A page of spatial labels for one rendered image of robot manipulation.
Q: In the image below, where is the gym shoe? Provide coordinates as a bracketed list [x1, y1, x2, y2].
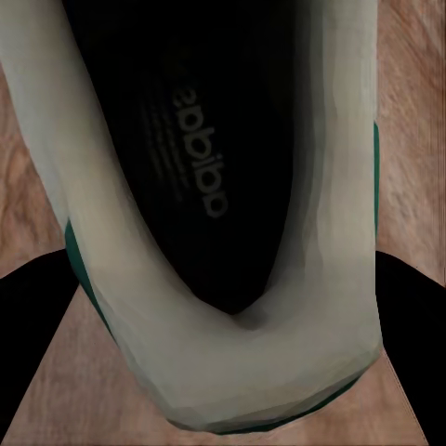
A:
[0, 0, 383, 434]

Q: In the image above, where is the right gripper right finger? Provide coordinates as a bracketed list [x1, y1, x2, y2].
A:
[375, 251, 446, 446]

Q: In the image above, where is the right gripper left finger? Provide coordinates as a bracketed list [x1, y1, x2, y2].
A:
[0, 249, 81, 441]

